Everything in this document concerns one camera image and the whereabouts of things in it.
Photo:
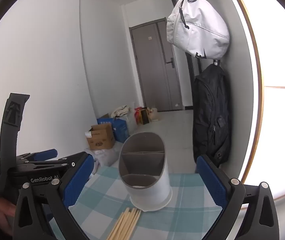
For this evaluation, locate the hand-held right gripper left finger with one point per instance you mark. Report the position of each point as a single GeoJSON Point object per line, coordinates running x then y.
{"type": "Point", "coordinates": [77, 180]}

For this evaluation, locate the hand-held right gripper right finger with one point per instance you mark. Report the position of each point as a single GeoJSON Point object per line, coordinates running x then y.
{"type": "Point", "coordinates": [211, 182]}

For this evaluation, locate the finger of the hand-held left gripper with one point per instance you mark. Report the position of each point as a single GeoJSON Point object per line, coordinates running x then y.
{"type": "Point", "coordinates": [45, 154]}
{"type": "Point", "coordinates": [45, 167]}

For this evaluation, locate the grey white utensil holder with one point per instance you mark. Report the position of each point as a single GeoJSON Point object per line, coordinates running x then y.
{"type": "Point", "coordinates": [147, 192]}

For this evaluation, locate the bundle of bamboo chopsticks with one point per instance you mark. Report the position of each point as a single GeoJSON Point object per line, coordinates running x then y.
{"type": "Point", "coordinates": [125, 225]}

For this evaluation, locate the person's left hand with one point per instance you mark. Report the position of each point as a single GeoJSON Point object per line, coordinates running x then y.
{"type": "Point", "coordinates": [0, 211]}

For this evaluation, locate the teal plaid tablecloth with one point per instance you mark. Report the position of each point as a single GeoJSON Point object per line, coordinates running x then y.
{"type": "Point", "coordinates": [102, 205]}

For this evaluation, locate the grey poly mailer bag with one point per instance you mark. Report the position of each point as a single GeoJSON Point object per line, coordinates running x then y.
{"type": "Point", "coordinates": [105, 157]}

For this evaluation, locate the brown cardboard box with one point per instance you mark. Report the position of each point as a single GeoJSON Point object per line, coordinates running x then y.
{"type": "Point", "coordinates": [102, 140]}

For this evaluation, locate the black backpack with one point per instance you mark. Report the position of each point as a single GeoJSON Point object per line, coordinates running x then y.
{"type": "Point", "coordinates": [210, 117]}

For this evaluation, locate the blue cardboard box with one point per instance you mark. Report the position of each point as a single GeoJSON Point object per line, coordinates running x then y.
{"type": "Point", "coordinates": [121, 130]}

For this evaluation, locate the beige cloth bag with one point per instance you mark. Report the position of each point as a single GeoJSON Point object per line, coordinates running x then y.
{"type": "Point", "coordinates": [121, 111]}

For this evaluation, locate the gold-framed bright window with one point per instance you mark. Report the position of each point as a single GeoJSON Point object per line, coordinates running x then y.
{"type": "Point", "coordinates": [277, 130]}

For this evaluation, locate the beige plastic bag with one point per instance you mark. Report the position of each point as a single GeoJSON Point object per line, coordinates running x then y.
{"type": "Point", "coordinates": [153, 113]}

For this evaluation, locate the red snack packet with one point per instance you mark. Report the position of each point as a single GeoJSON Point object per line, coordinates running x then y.
{"type": "Point", "coordinates": [138, 113]}

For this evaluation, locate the dark yellow paper bag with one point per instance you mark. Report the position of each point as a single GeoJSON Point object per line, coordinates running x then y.
{"type": "Point", "coordinates": [145, 116]}

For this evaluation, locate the black open door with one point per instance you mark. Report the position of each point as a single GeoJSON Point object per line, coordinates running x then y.
{"type": "Point", "coordinates": [188, 65]}

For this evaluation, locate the grey entrance door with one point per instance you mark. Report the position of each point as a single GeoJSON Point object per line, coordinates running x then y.
{"type": "Point", "coordinates": [152, 67]}

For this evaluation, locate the white sling bag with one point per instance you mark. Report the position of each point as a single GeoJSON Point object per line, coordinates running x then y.
{"type": "Point", "coordinates": [197, 27]}

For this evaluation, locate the wall hook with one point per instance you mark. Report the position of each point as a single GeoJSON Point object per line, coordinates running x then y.
{"type": "Point", "coordinates": [216, 62]}

